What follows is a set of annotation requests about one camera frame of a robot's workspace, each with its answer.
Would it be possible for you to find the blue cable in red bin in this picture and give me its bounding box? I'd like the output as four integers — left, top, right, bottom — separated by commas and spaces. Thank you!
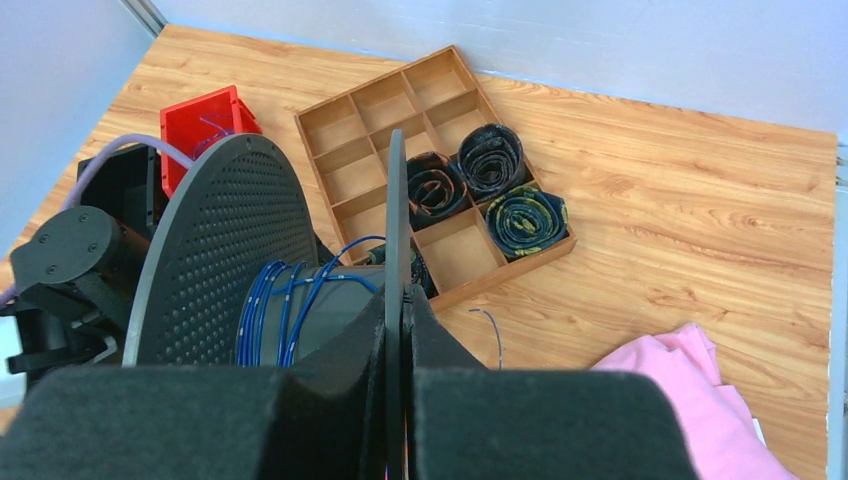
192, 115, 236, 160

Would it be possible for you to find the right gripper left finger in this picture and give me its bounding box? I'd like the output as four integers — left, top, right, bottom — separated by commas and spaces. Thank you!
1, 294, 386, 479

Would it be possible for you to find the pink cloth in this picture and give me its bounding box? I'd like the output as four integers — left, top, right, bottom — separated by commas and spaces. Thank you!
593, 323, 796, 479

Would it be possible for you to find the aluminium frame rail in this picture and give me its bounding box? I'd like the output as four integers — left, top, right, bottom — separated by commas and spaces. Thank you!
121, 0, 168, 38

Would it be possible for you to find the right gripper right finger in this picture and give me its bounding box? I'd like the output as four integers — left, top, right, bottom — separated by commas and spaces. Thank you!
403, 286, 696, 479

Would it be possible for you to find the rolled green floral tie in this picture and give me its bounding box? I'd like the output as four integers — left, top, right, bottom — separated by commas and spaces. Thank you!
365, 244, 437, 299

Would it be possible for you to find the black plastic bin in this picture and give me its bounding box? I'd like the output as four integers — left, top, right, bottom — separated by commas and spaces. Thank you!
79, 144, 168, 240

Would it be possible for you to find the rolled black tie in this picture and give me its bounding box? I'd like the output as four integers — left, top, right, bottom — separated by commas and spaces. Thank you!
457, 123, 526, 202

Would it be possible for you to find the wooden compartment tray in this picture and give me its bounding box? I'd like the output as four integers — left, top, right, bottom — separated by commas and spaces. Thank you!
295, 46, 577, 310

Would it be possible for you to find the red plastic bin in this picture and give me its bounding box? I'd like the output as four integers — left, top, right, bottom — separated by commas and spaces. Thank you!
159, 85, 263, 160

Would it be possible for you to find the rolled green yellow tie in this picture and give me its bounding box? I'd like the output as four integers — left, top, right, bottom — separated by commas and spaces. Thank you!
483, 186, 570, 261

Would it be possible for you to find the blue thin cable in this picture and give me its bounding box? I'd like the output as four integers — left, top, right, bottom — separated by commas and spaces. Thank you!
235, 235, 505, 371

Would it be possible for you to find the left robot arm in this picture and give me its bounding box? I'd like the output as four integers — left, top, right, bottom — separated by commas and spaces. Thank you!
1, 206, 151, 388

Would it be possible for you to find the rolled tie brown pattern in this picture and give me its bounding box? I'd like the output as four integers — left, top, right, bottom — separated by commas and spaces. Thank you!
407, 151, 471, 231

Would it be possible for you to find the black cable spool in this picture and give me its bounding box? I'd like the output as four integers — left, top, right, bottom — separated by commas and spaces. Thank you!
123, 133, 416, 479

